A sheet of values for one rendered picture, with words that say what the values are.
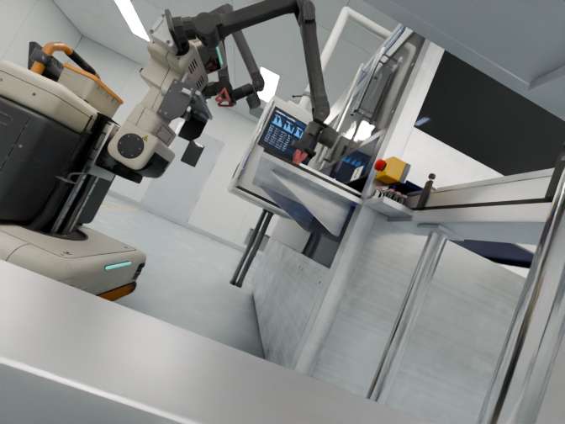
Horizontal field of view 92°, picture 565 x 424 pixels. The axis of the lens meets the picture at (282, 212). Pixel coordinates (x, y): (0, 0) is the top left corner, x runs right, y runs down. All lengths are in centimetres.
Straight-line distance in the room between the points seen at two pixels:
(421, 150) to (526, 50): 87
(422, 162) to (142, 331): 108
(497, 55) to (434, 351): 107
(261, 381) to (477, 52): 30
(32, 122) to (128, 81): 640
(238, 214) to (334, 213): 548
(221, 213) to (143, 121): 533
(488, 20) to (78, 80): 138
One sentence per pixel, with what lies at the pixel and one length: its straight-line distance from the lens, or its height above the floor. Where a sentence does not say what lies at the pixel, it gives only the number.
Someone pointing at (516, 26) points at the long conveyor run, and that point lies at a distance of 30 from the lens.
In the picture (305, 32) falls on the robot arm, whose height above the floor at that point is 138.
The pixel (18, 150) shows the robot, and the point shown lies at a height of 55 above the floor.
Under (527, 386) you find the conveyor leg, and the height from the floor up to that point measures 61.
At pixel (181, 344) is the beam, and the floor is 55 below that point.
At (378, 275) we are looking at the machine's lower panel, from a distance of 105.
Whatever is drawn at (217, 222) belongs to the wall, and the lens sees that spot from 650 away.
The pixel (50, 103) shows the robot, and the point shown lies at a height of 73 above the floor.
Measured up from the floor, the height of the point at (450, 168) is 113.
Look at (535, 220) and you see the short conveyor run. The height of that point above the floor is 84.
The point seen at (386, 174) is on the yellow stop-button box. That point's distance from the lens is 96.
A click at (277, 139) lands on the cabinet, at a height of 127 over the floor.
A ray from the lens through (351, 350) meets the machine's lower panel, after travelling 109.
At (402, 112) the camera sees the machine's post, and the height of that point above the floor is 124.
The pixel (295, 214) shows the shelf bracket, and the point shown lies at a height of 79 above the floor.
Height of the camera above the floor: 63
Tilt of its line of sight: 5 degrees up
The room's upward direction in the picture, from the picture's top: 24 degrees clockwise
